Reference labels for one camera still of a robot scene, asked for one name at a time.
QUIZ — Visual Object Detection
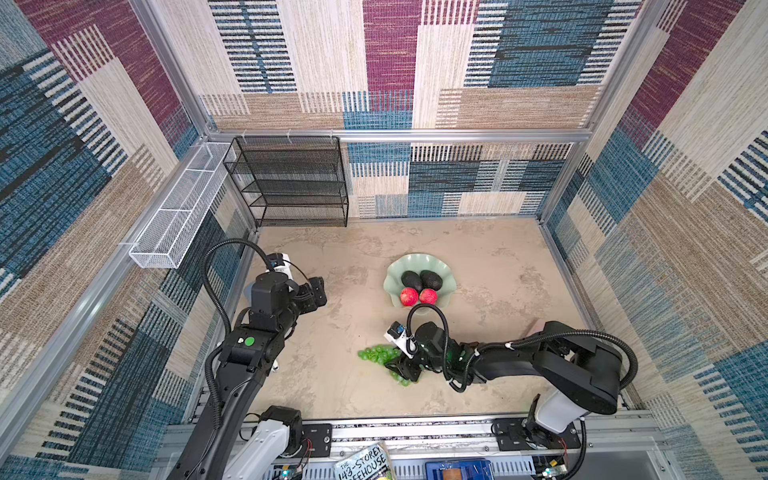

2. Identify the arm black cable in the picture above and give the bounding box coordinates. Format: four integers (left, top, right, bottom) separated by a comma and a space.
404, 302, 639, 394
202, 238, 276, 337

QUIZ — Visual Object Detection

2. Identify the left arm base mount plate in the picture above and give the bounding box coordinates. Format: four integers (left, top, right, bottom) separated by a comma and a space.
279, 424, 332, 461

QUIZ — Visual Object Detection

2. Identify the green grape bunch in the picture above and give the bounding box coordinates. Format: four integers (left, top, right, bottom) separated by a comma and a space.
357, 345, 411, 387

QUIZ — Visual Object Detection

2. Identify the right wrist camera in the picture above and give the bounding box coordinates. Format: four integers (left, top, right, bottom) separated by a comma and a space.
384, 321, 417, 359

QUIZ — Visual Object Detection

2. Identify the red apple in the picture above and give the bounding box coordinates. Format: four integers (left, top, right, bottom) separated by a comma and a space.
419, 288, 438, 305
399, 287, 420, 307

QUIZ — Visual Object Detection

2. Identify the black wire mesh shelf rack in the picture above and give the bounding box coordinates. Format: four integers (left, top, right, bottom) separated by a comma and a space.
222, 136, 349, 228

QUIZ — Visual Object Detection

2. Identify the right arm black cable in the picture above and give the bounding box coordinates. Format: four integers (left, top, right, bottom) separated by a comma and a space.
404, 302, 639, 394

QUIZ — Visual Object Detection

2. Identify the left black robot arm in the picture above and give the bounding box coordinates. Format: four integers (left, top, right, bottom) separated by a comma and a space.
168, 271, 327, 479

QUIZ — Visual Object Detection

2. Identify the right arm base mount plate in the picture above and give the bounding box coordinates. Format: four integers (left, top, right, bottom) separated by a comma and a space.
491, 417, 582, 452

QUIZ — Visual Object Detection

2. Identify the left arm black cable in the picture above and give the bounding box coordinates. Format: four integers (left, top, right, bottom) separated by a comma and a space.
202, 238, 276, 337

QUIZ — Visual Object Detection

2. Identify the white wire mesh basket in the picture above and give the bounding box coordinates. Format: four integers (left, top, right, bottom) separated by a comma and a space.
129, 142, 230, 269

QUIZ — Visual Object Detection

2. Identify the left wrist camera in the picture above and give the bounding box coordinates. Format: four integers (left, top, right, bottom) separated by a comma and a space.
267, 252, 294, 280

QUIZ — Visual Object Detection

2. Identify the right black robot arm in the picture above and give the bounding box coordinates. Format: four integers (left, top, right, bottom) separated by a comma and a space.
385, 321, 638, 451

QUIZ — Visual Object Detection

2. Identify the blue box at front edge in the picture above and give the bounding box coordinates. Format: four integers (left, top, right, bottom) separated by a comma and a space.
425, 459, 494, 480

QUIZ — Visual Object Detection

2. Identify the mint green wavy fruit bowl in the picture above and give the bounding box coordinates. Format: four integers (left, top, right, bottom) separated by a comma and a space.
383, 253, 457, 308

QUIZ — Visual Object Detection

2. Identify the storey treehouse book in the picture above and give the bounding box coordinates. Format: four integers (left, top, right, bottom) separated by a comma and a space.
334, 443, 396, 480

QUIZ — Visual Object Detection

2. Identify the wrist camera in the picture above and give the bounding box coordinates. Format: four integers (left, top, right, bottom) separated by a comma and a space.
384, 321, 417, 359
267, 252, 294, 280

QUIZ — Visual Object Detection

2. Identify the dark avocado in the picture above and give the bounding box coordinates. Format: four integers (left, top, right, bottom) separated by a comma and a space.
400, 270, 424, 293
420, 270, 443, 292

